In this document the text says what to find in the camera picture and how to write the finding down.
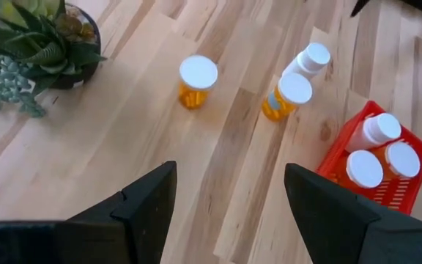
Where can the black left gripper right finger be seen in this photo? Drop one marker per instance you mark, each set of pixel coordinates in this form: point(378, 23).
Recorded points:
point(335, 220)

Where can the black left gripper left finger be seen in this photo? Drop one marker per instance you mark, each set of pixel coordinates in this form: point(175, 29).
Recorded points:
point(141, 220)

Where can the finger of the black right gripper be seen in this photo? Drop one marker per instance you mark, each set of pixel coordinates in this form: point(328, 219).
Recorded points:
point(361, 5)

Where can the red slotted plastic basket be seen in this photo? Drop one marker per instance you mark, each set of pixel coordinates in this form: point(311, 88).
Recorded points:
point(339, 146)

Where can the black plant pot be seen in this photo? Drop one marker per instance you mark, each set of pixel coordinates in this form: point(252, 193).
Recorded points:
point(86, 69)

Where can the blue-grey trailing succulent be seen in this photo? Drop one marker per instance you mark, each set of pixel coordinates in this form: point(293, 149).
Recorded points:
point(7, 86)

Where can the green spiky striped succulent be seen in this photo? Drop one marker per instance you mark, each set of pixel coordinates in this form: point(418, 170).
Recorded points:
point(46, 51)

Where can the pale green succulent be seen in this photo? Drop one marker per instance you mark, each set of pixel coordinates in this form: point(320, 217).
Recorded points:
point(24, 6)

